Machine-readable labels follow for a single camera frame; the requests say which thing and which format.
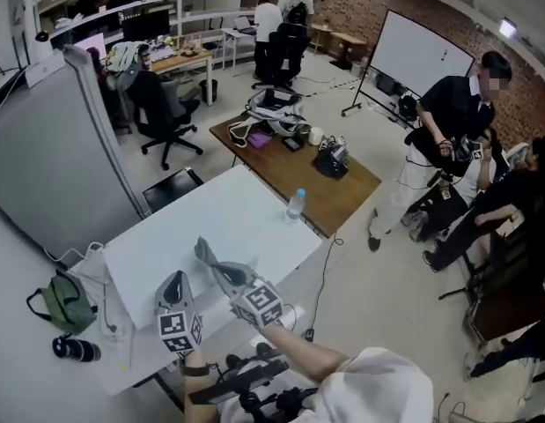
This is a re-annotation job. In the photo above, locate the black floor cable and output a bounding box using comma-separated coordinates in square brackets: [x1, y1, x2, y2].
[305, 234, 346, 343]

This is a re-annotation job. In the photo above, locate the whiteboard on wheeled stand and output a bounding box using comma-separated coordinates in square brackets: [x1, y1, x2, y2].
[341, 9, 476, 118]

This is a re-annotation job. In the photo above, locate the white side table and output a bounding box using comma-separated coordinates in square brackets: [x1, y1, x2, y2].
[221, 15, 260, 68]

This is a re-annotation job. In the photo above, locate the black water bottle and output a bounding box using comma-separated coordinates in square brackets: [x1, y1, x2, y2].
[51, 332, 102, 364]

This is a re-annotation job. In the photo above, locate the idle hand-held gripper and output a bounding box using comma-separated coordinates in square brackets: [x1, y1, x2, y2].
[320, 135, 350, 162]

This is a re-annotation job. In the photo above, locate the brown wooden table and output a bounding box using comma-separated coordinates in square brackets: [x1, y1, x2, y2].
[209, 112, 382, 240]

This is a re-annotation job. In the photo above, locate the black office chair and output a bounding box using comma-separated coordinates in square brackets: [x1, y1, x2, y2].
[252, 22, 311, 91]
[117, 70, 206, 171]

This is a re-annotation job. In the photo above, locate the black waste bin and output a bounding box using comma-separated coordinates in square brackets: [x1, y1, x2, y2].
[199, 78, 219, 107]

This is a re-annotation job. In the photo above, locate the person's white shirt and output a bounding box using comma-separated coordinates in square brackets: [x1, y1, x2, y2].
[218, 345, 435, 423]

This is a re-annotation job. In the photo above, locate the black square stool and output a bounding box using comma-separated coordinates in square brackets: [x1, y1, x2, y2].
[142, 167, 206, 214]

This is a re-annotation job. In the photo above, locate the large white sheet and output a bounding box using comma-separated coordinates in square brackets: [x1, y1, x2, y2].
[103, 164, 299, 330]

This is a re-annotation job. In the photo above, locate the white wall cable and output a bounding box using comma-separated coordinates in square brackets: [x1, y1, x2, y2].
[42, 241, 107, 266]

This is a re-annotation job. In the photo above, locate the black pouch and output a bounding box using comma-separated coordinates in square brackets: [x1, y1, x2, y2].
[313, 147, 350, 181]

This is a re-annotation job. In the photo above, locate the wall emergency light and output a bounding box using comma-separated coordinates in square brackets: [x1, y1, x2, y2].
[499, 15, 519, 39]

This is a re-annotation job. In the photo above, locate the white plastic sheet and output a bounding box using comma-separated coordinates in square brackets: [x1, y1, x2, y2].
[67, 253, 110, 299]

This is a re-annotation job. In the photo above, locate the black chest camera rig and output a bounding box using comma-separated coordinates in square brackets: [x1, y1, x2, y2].
[188, 359, 320, 423]

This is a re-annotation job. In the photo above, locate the clear plastic water bottle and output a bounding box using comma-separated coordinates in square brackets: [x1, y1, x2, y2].
[284, 187, 307, 226]

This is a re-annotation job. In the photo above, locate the green striped bag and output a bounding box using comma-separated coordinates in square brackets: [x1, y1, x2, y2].
[26, 270, 99, 335]

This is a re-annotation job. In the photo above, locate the lit monitor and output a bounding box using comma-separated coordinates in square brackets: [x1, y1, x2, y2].
[73, 33, 108, 59]

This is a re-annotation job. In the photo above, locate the grey power cord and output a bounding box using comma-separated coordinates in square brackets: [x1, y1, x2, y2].
[99, 279, 120, 334]

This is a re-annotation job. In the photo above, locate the black table leg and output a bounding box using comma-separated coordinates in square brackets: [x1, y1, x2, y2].
[152, 370, 185, 413]

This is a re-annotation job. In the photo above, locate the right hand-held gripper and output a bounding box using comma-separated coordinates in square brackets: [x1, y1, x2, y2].
[210, 261, 285, 328]

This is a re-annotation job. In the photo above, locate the white and black bag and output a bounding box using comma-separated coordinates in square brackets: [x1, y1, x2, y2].
[227, 86, 311, 149]

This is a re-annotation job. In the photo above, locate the person's left forearm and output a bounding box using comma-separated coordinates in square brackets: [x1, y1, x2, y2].
[181, 350, 220, 423]

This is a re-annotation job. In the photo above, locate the light wooden desk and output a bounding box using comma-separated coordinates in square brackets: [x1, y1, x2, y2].
[142, 46, 216, 105]

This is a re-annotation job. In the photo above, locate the white patterned jacket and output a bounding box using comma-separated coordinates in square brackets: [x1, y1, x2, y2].
[107, 41, 144, 78]

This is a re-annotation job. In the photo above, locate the open laptop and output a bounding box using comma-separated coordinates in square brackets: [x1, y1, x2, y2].
[233, 15, 259, 34]

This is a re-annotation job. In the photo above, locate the white flat box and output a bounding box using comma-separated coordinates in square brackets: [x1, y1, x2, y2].
[24, 50, 67, 88]

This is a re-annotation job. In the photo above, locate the grey partition panel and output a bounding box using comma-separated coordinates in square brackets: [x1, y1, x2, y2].
[0, 44, 150, 266]

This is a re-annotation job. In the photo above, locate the black monitor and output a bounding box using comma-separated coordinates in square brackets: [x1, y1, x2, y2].
[121, 9, 172, 43]

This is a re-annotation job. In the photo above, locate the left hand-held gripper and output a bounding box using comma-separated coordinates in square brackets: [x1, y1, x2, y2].
[155, 271, 204, 355]

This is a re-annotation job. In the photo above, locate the person's right forearm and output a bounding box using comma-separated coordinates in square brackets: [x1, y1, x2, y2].
[258, 322, 357, 385]

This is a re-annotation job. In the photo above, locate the small wooden side table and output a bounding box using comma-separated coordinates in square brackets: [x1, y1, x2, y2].
[310, 22, 334, 56]
[330, 31, 369, 71]

